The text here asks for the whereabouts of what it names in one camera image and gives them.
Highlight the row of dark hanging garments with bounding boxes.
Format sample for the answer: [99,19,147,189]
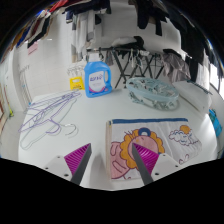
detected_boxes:
[128,0,209,83]

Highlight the white folded cloth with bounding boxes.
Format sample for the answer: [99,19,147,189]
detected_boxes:
[111,35,138,48]

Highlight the pink wall sign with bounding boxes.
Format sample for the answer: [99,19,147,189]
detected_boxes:
[27,42,39,55]

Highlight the white oblong cushion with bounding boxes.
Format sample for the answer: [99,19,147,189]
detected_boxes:
[173,79,213,114]

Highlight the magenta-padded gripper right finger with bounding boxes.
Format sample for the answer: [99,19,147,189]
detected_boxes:
[131,142,183,186]

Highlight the teal cloth bundle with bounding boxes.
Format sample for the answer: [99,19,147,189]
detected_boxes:
[209,109,223,138]

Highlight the red hanging garment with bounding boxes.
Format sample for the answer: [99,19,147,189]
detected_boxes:
[49,0,70,12]

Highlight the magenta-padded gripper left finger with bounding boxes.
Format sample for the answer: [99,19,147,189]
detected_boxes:
[42,143,93,186]

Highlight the white wire clothes hanger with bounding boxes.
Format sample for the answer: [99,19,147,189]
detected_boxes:
[19,93,80,150]

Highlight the grey garment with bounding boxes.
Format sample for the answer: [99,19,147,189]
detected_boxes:
[162,51,192,84]

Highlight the white hanging garments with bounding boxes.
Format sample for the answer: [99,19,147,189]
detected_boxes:
[71,13,98,63]

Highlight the yellow card package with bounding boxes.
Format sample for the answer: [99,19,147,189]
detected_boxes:
[69,76,85,91]

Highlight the row of colourful hanging garments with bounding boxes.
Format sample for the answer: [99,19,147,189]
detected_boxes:
[9,11,54,51]

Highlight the black folding drying rack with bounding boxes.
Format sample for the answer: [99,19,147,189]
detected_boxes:
[86,46,168,89]

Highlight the teal clothes hanger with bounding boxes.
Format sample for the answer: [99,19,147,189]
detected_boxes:
[186,79,213,96]

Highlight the blue detergent bottle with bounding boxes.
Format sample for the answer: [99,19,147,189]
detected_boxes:
[83,54,113,99]

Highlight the round pale blue peg hanger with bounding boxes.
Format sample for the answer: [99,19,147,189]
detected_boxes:
[125,77,181,111]

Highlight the cartoon print towel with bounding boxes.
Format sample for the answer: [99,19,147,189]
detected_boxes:
[105,117,203,181]

